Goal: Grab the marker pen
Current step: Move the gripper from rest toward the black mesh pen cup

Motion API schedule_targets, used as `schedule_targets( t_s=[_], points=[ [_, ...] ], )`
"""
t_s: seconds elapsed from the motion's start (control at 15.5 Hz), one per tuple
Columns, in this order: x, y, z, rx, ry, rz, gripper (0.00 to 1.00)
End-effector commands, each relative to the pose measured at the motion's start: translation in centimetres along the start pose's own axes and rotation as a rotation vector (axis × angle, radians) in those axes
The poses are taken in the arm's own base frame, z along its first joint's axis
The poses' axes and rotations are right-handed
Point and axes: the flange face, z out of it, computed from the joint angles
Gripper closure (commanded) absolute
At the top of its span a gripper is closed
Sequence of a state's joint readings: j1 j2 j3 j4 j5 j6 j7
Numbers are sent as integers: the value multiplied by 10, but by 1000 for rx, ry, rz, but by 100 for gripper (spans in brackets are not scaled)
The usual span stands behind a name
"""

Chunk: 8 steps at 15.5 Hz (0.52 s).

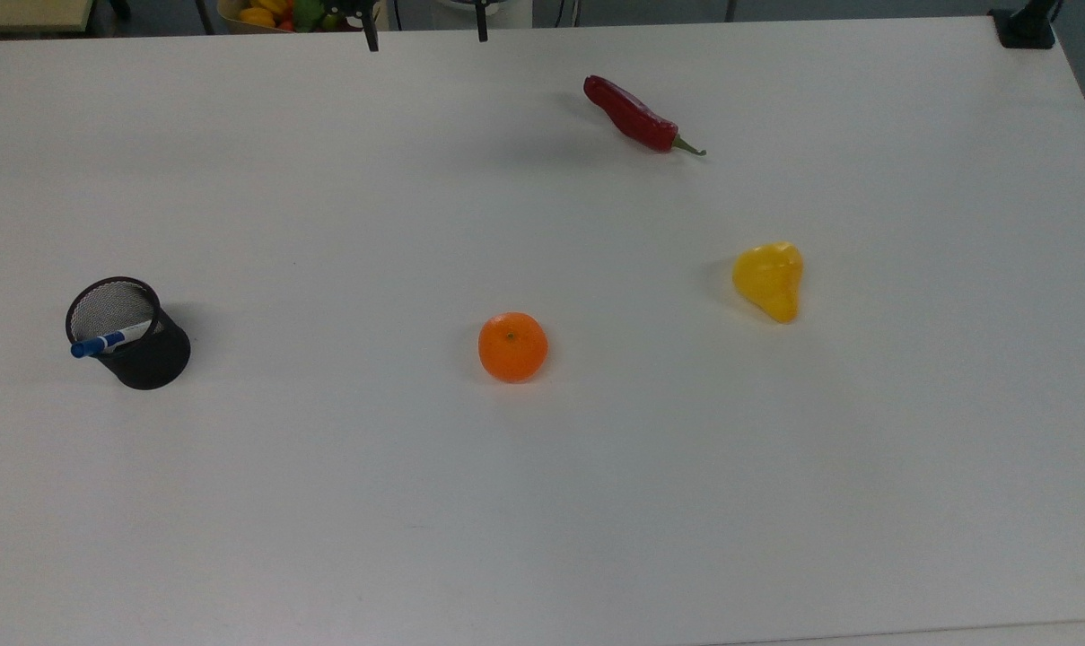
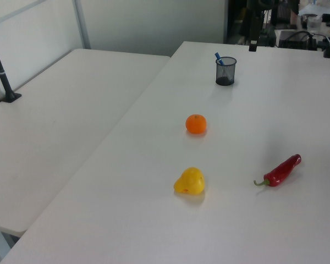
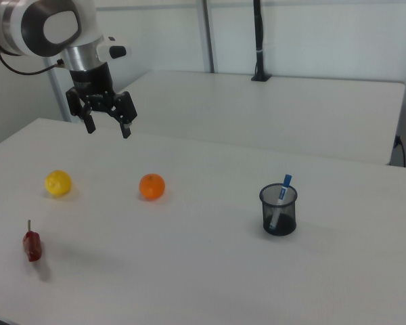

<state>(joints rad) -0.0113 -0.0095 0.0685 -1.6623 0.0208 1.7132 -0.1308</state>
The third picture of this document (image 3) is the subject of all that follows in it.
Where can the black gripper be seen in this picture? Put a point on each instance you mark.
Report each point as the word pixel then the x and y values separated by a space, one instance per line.
pixel 92 83

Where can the blue white marker pen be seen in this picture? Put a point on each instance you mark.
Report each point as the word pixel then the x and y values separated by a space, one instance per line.
pixel 281 199

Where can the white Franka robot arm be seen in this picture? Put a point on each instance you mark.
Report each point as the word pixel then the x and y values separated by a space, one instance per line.
pixel 37 27

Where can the black mesh pen cup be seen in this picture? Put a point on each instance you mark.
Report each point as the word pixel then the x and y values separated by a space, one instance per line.
pixel 279 216

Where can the orange mandarin fruit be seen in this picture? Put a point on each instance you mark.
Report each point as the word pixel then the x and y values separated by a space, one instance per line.
pixel 152 186

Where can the red chili pepper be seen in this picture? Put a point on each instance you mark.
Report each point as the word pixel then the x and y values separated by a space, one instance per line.
pixel 32 247

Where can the white side table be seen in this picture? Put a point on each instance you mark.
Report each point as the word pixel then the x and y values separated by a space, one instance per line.
pixel 274 115

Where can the black pole with base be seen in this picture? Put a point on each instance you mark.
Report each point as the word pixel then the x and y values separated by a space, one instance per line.
pixel 259 44

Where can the grey metal frame post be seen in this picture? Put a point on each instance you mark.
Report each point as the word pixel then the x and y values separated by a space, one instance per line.
pixel 59 94
pixel 208 34

